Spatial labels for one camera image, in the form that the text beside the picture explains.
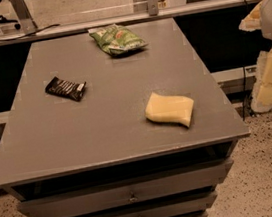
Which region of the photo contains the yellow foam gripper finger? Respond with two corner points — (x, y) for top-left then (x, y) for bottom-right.
(251, 48), (272, 113)
(239, 2), (262, 32)

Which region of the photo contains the black rxbar chocolate wrapper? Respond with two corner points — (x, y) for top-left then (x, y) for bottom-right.
(45, 77), (86, 102)

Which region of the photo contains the yellow sponge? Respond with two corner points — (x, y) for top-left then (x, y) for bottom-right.
(145, 93), (194, 127)

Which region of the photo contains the top grey drawer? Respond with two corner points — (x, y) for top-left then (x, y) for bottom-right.
(17, 157), (233, 217)

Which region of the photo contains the green snack bag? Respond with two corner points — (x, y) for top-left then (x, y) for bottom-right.
(88, 24), (147, 56)

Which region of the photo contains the grey drawer cabinet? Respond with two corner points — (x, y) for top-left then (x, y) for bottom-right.
(0, 19), (249, 205)

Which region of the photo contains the middle grey drawer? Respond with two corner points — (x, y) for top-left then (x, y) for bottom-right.
(83, 191), (217, 217)

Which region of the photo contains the metal fence rail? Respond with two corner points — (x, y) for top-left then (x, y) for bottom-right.
(0, 0), (260, 45)

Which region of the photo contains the black cable on rail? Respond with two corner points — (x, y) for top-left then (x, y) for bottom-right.
(0, 22), (63, 43)

